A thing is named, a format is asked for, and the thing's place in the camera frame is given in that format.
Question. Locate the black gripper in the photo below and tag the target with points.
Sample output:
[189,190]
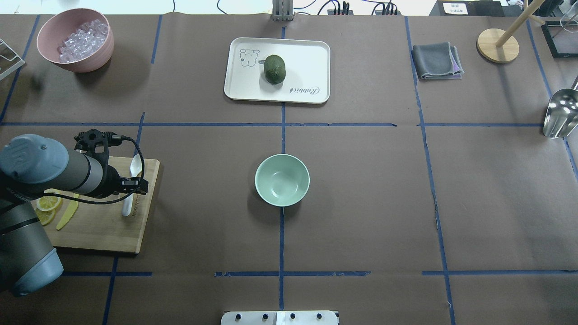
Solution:
[112,181]

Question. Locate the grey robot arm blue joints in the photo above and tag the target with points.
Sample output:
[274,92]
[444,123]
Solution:
[31,164]

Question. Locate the mint green bowl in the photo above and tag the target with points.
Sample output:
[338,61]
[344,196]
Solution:
[282,180]

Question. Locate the pink bowl of ice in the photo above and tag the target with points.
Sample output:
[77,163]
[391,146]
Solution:
[77,40]

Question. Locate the wooden cutting board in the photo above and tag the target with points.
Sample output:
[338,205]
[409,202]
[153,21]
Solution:
[102,227]

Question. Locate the yellow plastic knife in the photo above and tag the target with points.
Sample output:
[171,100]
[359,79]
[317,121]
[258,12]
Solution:
[68,214]

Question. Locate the lemon slice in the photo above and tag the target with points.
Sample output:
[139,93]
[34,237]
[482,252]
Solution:
[45,217]
[48,203]

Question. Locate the green avocado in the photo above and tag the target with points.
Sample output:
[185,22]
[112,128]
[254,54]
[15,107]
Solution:
[274,69]

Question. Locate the cream rabbit tray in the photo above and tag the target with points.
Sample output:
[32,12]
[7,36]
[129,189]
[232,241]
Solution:
[308,65]

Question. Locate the grey folded cloth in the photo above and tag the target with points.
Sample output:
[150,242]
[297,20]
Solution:
[437,61]

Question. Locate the wooden stand with round base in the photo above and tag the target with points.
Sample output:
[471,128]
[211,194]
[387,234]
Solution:
[500,46]

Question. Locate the metal scoop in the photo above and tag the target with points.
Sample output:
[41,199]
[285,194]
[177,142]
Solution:
[561,116]

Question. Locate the black framed tray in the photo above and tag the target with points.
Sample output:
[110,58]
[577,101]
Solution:
[561,38]

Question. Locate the aluminium frame post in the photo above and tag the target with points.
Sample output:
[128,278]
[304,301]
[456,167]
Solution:
[282,10]

